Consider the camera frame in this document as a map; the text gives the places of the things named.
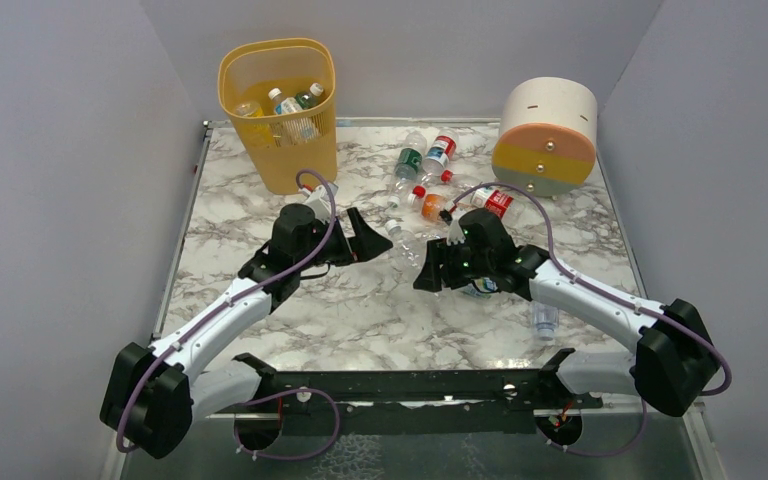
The yellow juice bottle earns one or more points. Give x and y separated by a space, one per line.
257 134

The clear bottle blue green label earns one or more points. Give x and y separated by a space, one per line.
482 288

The black aluminium base frame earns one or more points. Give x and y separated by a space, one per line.
507 390

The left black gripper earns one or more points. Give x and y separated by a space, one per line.
350 237

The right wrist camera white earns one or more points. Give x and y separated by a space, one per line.
455 232

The orange drink bottle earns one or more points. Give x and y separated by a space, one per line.
428 205

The yellow plastic mesh bin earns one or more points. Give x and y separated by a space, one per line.
272 72

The clear bottle red white label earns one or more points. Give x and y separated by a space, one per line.
503 204

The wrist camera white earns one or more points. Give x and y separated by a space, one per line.
455 232
318 200

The white cylindrical container orange lid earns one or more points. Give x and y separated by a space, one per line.
547 136

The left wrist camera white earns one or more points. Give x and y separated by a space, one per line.
318 200

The clear bottle dark green label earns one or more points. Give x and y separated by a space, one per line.
406 171

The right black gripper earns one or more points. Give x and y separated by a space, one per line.
448 263

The clear bottle green white label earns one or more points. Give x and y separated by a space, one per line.
310 97

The clear unlabeled bottle white cap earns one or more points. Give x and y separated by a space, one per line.
408 249

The small clear bottle blue cap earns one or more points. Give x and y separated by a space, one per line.
545 321

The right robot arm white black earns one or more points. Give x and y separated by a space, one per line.
667 359

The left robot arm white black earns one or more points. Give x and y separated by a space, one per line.
155 392

